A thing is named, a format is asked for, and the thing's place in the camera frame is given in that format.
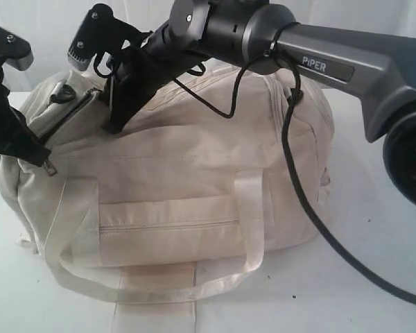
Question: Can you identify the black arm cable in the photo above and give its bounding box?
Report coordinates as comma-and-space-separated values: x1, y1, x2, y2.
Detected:
173, 20, 416, 309

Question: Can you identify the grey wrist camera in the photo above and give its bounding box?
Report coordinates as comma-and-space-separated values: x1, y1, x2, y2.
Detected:
0, 27, 33, 71
68, 3, 146, 71

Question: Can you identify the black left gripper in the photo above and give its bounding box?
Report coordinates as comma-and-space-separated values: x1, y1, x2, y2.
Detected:
0, 61, 51, 167

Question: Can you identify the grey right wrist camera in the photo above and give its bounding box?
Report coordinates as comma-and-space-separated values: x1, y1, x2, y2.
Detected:
68, 3, 146, 71

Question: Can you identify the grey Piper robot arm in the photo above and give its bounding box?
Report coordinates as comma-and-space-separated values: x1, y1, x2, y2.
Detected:
68, 1, 416, 205

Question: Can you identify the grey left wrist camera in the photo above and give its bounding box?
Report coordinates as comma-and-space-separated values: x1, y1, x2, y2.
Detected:
0, 27, 33, 71

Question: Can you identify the black plastic strap ring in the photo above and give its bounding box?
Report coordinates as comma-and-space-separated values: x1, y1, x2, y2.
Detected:
51, 81, 76, 104

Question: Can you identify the metal zipper slider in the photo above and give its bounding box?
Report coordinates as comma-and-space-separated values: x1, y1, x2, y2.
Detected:
43, 159, 58, 177

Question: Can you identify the cream canvas duffel bag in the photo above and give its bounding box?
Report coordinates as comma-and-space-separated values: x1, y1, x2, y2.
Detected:
0, 64, 336, 333

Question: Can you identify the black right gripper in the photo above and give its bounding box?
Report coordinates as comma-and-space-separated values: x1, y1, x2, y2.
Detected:
101, 29, 175, 134

